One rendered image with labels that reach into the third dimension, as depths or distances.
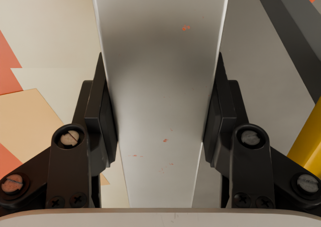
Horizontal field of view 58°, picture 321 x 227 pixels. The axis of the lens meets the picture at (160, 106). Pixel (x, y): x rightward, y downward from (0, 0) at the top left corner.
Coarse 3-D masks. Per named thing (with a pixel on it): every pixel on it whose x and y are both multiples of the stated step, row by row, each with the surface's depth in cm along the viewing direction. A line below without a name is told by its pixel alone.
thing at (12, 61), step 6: (0, 36) 13; (0, 42) 13; (6, 42) 13; (0, 48) 13; (6, 48) 13; (0, 54) 13; (6, 54) 13; (12, 54) 13; (0, 60) 14; (6, 60) 14; (12, 60) 14; (0, 66) 14; (6, 66) 14; (12, 66) 14; (18, 66) 14
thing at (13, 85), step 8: (0, 72) 14; (8, 72) 14; (0, 80) 15; (8, 80) 15; (16, 80) 15; (0, 88) 15; (8, 88) 15; (16, 88) 15; (0, 144) 19; (0, 152) 19; (8, 152) 19; (0, 160) 20; (8, 160) 20; (16, 160) 20; (0, 168) 21; (8, 168) 21; (0, 176) 22
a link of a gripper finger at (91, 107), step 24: (96, 72) 11; (96, 96) 10; (72, 120) 11; (96, 120) 10; (96, 144) 10; (24, 168) 9; (48, 168) 9; (96, 168) 11; (0, 192) 9; (24, 192) 9
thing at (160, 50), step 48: (96, 0) 8; (144, 0) 8; (192, 0) 8; (144, 48) 9; (192, 48) 9; (144, 96) 11; (192, 96) 11; (144, 144) 13; (192, 144) 13; (144, 192) 16; (192, 192) 16
